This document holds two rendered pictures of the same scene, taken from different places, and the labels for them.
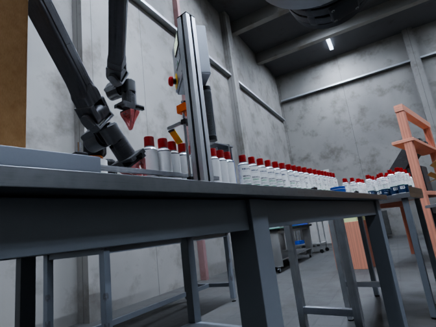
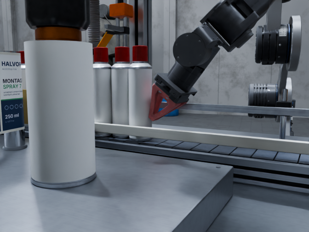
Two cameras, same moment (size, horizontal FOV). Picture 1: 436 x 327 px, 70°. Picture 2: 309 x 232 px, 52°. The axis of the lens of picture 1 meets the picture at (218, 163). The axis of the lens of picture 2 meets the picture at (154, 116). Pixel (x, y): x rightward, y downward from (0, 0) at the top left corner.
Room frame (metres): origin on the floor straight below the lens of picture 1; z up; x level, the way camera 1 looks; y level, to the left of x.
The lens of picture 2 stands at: (1.08, 0.91, 1.03)
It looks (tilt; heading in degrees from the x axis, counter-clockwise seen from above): 8 degrees down; 259
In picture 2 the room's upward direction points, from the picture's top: straight up
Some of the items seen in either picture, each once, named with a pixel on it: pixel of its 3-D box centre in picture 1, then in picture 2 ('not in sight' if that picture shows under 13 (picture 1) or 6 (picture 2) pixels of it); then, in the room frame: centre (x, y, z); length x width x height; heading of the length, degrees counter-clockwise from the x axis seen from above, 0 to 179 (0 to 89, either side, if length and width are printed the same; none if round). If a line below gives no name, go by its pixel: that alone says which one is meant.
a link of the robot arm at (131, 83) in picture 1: (127, 87); not in sight; (1.15, 0.32, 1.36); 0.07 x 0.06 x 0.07; 64
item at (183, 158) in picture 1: (184, 170); not in sight; (1.10, 0.12, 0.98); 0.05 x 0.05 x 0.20
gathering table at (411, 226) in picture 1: (388, 247); not in sight; (2.79, -1.35, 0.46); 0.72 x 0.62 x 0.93; 142
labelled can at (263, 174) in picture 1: (262, 179); not in sight; (1.51, -0.21, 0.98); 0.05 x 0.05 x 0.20
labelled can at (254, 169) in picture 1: (254, 178); not in sight; (1.45, -0.16, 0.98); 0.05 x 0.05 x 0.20
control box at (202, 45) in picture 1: (189, 61); not in sight; (1.04, 0.06, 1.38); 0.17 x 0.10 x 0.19; 17
